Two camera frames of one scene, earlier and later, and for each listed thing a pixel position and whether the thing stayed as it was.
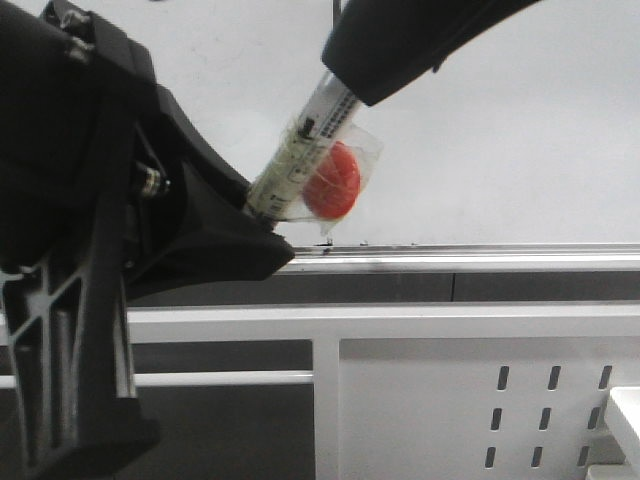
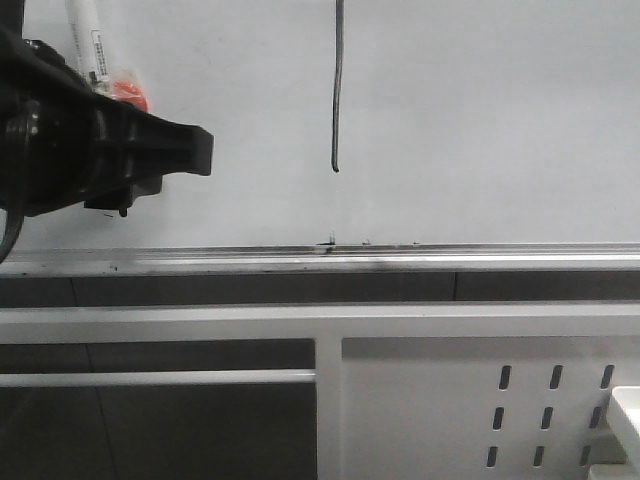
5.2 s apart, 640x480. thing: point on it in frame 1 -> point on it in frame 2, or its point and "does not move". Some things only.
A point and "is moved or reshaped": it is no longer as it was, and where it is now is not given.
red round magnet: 332,187 is moved or reshaped
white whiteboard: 529,135 does not move
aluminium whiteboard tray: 464,258 does not move
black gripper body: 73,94 -> 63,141
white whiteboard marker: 279,186 is moved or reshaped
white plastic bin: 624,406 does not move
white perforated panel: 481,408 does not move
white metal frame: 326,325 does not move
